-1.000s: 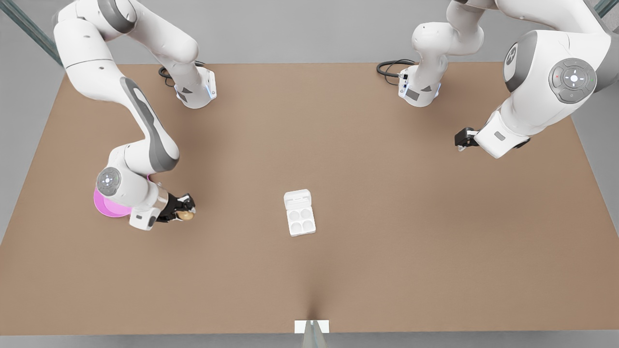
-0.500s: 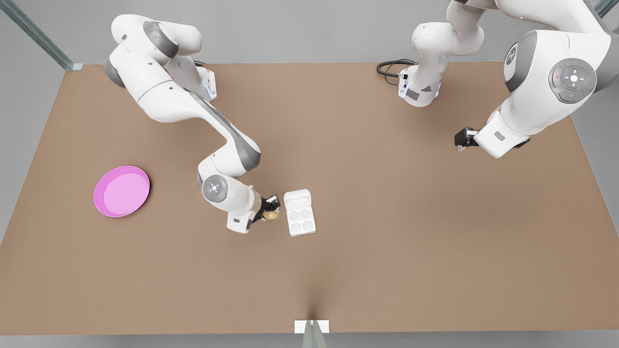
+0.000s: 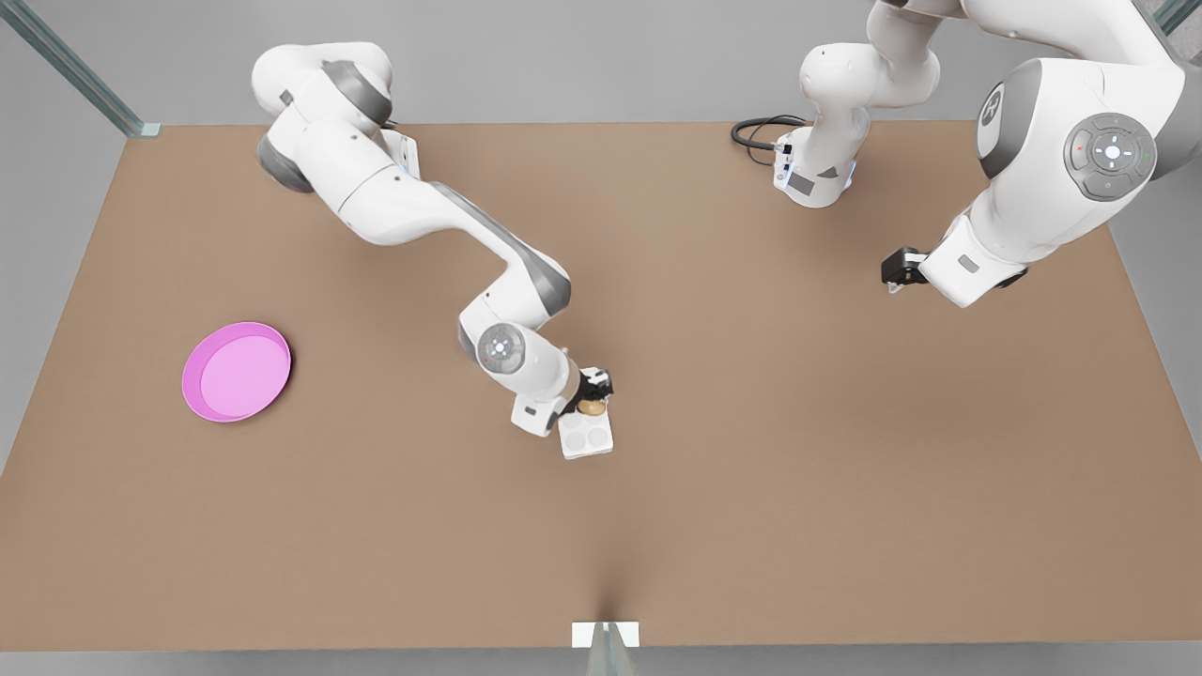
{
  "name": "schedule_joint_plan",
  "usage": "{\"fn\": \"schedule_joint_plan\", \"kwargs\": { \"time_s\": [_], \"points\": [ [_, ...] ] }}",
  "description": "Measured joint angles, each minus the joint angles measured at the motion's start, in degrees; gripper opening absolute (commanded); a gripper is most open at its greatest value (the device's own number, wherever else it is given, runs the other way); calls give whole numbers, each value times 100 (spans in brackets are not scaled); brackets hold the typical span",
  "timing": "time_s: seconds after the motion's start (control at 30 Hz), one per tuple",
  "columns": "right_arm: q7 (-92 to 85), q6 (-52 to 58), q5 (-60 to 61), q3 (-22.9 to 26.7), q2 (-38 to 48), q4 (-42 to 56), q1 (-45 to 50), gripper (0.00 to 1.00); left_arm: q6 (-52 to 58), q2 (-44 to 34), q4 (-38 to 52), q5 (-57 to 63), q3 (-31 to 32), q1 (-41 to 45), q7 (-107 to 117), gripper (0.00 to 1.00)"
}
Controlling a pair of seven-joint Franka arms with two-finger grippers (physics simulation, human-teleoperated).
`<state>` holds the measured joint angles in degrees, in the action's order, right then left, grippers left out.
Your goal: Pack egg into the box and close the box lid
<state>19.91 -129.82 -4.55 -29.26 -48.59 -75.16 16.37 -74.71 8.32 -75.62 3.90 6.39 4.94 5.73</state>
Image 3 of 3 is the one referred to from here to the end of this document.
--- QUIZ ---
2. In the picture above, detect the white egg box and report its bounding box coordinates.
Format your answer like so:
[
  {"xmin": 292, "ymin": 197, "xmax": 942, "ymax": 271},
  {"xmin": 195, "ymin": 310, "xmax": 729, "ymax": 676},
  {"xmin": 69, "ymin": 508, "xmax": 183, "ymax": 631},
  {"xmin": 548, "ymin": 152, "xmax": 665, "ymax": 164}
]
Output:
[{"xmin": 558, "ymin": 398, "xmax": 615, "ymax": 461}]

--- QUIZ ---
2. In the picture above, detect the pink round plate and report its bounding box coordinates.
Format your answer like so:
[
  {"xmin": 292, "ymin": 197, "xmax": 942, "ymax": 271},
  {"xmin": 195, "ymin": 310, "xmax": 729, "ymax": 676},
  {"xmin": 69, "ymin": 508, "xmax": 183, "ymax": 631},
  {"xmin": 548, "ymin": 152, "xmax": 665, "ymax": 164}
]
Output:
[{"xmin": 181, "ymin": 322, "xmax": 292, "ymax": 423}]

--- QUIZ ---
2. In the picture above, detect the black cable loop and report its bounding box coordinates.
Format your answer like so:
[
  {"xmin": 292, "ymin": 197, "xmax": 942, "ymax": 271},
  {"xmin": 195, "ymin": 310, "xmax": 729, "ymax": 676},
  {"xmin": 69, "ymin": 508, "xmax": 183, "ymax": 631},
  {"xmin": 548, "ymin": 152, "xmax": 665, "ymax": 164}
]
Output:
[{"xmin": 732, "ymin": 115, "xmax": 809, "ymax": 167}]

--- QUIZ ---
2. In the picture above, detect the silver frame post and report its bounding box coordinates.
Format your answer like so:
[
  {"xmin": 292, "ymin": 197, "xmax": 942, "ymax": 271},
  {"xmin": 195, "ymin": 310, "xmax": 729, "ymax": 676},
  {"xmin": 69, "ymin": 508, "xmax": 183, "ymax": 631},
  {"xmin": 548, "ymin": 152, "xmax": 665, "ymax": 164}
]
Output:
[
  {"xmin": 572, "ymin": 621, "xmax": 640, "ymax": 676},
  {"xmin": 1149, "ymin": 0, "xmax": 1202, "ymax": 37},
  {"xmin": 0, "ymin": 0, "xmax": 162, "ymax": 139}
]

